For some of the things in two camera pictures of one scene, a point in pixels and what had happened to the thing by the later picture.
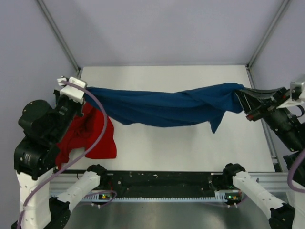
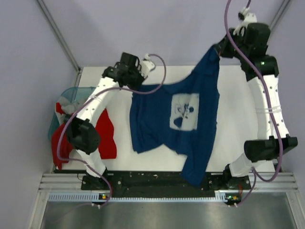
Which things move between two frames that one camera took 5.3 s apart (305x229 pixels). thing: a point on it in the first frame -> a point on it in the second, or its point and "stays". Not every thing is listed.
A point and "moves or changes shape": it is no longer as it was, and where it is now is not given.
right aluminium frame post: x=280 y=12 stays
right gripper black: x=250 y=103 -> x=223 y=45
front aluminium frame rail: x=276 y=182 stays
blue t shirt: x=202 y=105 moves or changes shape
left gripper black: x=80 y=106 -> x=142 y=78
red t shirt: x=83 y=132 stays
